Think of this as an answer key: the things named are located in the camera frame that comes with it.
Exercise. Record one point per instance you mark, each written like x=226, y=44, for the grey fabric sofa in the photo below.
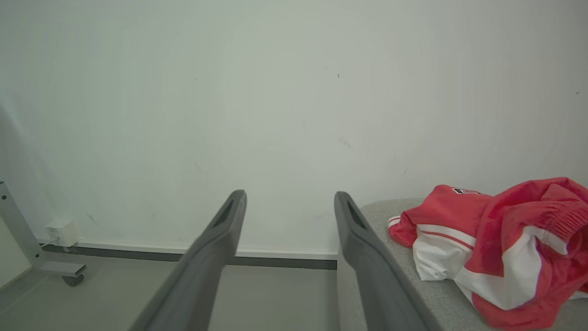
x=432, y=294

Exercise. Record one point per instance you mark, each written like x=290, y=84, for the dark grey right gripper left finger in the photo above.
x=197, y=276

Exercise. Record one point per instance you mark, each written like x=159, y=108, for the small white wall box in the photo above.
x=63, y=232

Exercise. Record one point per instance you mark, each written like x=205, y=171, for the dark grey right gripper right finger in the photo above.
x=372, y=276

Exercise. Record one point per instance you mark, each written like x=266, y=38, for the red and white clothing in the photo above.
x=510, y=239

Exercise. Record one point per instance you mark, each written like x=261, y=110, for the grey metal stand with caster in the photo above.
x=23, y=239

